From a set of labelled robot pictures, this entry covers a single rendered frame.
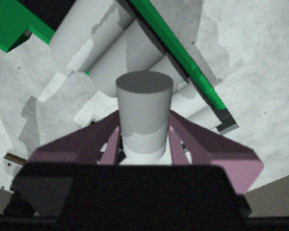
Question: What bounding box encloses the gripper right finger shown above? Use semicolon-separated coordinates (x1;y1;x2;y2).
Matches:
168;110;264;196

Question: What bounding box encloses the white cylinder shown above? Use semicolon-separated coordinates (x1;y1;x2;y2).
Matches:
49;0;137;73
171;76;209;118
187;98;223;130

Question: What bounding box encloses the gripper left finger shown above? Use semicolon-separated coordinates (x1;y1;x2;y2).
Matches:
25;110;121;165

